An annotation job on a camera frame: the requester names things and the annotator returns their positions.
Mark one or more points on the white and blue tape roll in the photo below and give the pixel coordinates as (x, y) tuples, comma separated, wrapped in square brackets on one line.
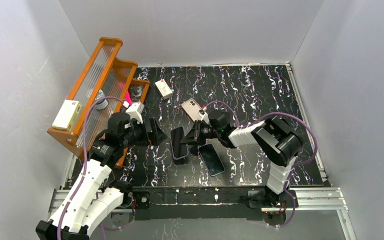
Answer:
[(101, 102)]

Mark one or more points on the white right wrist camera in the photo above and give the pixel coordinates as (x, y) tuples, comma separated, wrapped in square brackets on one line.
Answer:
[(203, 117)]

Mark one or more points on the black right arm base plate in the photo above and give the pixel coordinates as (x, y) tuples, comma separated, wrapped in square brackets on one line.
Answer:
[(274, 206)]

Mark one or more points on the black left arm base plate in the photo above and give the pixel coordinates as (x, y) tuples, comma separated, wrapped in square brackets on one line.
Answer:
[(133, 205)]

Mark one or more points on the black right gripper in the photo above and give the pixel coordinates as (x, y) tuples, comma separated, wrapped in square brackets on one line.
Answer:
[(196, 133)]

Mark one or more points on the small white carton box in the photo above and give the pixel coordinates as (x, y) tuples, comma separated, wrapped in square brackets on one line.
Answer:
[(163, 88)]

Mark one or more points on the white and green box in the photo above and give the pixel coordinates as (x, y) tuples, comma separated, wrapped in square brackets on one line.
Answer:
[(67, 115)]

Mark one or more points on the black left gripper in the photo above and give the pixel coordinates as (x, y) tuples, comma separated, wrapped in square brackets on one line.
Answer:
[(150, 131)]

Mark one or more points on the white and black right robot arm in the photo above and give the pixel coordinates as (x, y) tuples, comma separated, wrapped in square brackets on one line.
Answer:
[(276, 138)]

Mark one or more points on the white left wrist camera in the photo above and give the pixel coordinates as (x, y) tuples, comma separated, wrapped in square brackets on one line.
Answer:
[(135, 111)]

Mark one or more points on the orange wooden shelf rack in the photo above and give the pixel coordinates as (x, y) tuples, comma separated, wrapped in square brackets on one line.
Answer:
[(105, 86)]

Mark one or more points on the dark smartphone with light rim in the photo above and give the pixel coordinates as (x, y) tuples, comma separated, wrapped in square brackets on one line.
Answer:
[(211, 159)]

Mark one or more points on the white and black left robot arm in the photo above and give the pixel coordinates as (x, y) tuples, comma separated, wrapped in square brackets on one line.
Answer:
[(82, 211)]

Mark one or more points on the pink marker pen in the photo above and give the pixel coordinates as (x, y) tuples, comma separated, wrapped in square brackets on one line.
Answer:
[(127, 100)]

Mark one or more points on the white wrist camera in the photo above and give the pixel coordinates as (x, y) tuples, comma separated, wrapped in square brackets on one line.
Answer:
[(203, 117), (135, 111)]

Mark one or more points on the blue smartphone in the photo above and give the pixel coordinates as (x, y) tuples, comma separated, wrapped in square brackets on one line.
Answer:
[(179, 150)]

